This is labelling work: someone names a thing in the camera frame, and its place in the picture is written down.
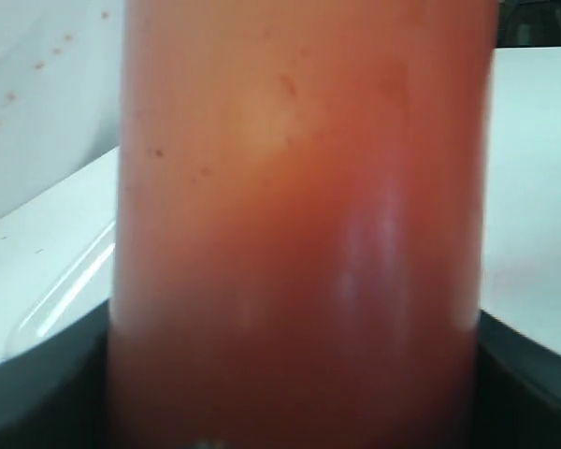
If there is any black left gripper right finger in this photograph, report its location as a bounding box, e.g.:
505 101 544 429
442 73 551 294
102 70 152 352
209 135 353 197
471 312 561 449

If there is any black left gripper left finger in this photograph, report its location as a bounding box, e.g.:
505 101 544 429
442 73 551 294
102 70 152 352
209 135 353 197
0 303 108 449

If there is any red sauce squeeze bottle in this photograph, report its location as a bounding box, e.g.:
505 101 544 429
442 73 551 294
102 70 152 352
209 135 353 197
108 1 497 448

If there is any white rectangular plastic tray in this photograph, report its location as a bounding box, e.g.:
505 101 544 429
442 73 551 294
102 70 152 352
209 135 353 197
7 219 118 361

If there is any white paper backdrop sheet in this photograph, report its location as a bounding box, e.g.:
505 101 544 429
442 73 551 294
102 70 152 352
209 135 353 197
0 1 124 219

